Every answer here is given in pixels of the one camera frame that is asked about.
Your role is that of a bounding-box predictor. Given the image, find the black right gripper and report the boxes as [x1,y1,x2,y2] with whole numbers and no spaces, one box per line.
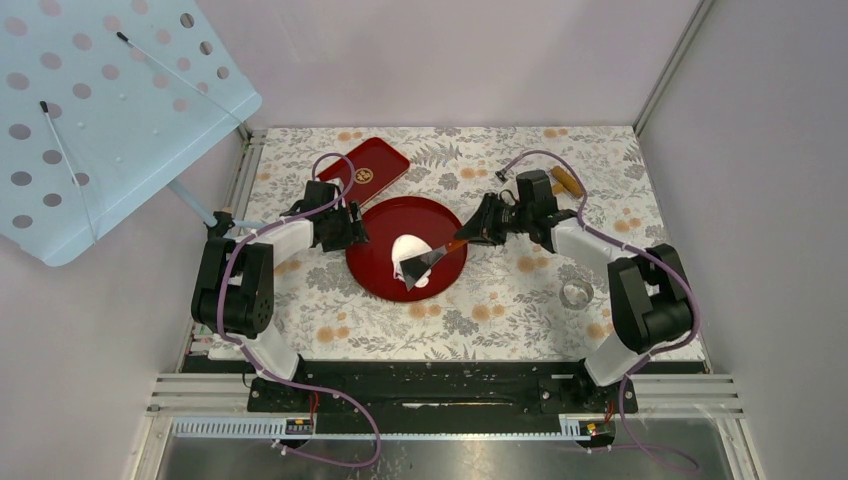
[454,193,533,248]

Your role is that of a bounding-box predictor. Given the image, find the wooden double-ended rolling pin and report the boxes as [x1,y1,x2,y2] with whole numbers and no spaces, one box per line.
[549,167,585,199]

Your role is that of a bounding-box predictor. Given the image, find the round red tray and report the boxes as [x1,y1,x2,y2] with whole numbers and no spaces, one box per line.
[346,196,468,303]

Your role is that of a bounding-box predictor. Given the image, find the white dough ball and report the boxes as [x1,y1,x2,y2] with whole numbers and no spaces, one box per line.
[391,234,431,282]

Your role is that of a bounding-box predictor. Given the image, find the rectangular red tray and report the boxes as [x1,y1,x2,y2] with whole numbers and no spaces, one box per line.
[317,137,411,207]

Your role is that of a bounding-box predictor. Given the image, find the metal scraper wooden handle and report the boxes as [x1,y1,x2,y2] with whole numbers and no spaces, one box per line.
[399,240,468,291]

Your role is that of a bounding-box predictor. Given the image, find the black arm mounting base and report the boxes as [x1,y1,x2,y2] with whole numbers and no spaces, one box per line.
[247,360,638,415]

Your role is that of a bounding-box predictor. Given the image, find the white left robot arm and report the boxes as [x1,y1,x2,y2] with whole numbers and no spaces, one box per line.
[191,180,369,411]

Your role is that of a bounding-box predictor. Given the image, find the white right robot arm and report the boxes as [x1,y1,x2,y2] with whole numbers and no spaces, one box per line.
[454,170,696,412]

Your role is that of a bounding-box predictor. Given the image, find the floral table mat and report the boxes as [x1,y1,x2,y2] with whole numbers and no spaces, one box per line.
[246,126,668,361]

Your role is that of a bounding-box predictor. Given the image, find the light blue music stand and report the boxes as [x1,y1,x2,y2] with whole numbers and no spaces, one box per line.
[1,1,262,267]

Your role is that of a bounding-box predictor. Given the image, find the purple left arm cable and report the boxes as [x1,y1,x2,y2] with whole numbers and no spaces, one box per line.
[215,152,383,470]

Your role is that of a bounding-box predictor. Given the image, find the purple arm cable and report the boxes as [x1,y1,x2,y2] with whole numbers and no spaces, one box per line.
[495,149,702,474]
[215,152,383,470]

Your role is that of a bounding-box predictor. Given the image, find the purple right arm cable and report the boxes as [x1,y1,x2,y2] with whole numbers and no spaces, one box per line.
[495,149,702,474]

